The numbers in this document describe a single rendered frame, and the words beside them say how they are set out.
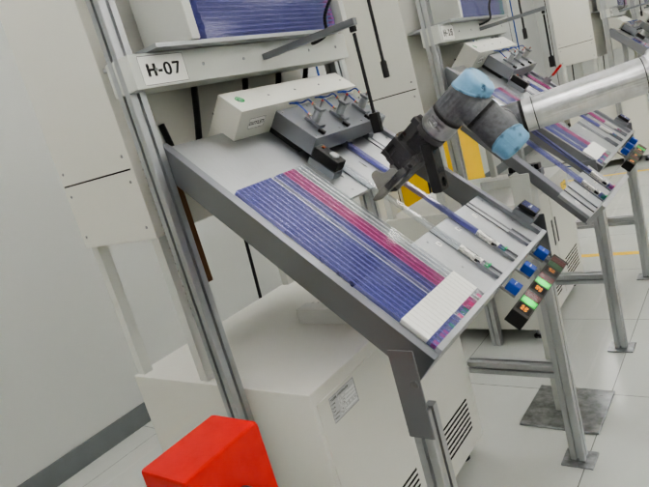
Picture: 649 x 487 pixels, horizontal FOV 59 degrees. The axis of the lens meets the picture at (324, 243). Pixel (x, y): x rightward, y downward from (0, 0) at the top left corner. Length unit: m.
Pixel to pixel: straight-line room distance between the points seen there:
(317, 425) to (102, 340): 1.71
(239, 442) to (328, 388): 0.48
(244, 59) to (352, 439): 0.92
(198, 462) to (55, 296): 1.97
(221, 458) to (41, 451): 1.98
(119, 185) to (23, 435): 1.52
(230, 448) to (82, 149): 0.91
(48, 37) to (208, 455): 1.04
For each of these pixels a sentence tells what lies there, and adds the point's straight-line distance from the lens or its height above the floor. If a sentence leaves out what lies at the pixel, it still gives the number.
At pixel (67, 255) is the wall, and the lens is 2.75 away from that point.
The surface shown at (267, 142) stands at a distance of 1.42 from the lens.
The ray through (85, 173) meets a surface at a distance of 1.53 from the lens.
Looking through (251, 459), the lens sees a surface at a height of 0.74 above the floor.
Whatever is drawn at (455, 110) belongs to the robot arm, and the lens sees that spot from 1.23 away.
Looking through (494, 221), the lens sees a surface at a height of 0.79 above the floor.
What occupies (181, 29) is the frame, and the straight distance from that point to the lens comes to 1.32.
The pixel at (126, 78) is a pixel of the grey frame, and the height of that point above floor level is 1.34.
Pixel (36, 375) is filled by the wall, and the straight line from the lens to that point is 2.70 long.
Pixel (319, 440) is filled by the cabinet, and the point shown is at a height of 0.51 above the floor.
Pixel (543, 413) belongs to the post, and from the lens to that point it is 2.16.
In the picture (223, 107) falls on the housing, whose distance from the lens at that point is 1.38.
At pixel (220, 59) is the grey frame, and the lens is 1.39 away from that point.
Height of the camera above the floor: 1.17
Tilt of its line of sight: 12 degrees down
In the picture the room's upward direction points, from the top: 16 degrees counter-clockwise
